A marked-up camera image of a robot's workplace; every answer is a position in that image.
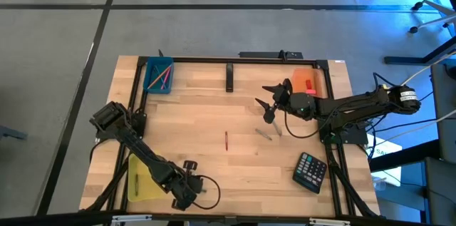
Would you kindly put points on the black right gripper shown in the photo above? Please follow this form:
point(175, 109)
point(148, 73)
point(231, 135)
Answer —
point(301, 106)

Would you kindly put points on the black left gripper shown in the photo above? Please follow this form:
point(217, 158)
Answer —
point(187, 187)

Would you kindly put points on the grey-green pen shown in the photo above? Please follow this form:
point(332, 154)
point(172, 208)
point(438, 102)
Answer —
point(263, 134)

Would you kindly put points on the red eraser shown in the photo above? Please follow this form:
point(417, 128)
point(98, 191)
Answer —
point(308, 84)

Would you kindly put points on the red-brown pencil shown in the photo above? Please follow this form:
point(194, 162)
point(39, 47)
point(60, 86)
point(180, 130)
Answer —
point(226, 141)

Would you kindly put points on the dark grey pen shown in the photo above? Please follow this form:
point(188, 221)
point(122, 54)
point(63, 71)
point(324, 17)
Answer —
point(136, 185)

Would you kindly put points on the pink pencil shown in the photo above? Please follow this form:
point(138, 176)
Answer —
point(166, 79)

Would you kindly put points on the thin dark pencil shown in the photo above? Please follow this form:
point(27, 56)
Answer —
point(156, 71)

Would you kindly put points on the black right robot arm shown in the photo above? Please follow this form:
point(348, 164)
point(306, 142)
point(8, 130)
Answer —
point(356, 106)

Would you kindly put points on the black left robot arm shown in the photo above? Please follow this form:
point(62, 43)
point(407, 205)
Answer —
point(142, 153)

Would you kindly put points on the orange plastic bin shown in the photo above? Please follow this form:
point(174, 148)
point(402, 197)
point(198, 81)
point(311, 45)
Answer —
point(301, 76)

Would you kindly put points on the black flat bar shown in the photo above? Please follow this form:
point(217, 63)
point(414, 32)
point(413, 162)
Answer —
point(263, 55)

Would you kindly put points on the yellow plastic bin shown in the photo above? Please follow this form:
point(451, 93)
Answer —
point(142, 192)

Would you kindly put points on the silver aluminium bar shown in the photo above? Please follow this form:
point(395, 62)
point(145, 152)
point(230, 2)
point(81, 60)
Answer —
point(329, 222)
point(132, 218)

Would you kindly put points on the black calculator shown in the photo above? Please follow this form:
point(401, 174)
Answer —
point(310, 172)

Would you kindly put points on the blue plastic bin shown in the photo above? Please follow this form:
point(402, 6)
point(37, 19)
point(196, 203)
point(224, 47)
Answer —
point(151, 90)

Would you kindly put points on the yellow power plug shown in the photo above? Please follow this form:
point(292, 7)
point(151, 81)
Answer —
point(384, 86)

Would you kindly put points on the white paper sheet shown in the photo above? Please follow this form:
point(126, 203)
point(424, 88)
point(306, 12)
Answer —
point(383, 152)

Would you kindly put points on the black desk foot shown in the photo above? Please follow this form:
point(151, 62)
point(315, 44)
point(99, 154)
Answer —
point(402, 60)

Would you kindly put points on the black rig beam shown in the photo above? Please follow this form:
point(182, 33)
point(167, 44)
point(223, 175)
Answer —
point(53, 221)

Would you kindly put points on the grey cabinet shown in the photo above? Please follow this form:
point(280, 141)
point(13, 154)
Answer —
point(445, 87)

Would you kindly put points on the white chair base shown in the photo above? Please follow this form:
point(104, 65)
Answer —
point(438, 6)

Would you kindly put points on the blue-grey floor object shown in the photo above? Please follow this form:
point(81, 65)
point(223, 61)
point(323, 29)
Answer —
point(9, 132)

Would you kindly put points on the black metal table frame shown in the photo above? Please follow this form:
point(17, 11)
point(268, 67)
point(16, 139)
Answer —
point(256, 60)

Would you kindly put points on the short black metal bracket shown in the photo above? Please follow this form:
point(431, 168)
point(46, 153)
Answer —
point(229, 78)

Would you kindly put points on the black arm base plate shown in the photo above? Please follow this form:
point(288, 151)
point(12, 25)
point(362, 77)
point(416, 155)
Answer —
point(140, 126)
point(352, 137)

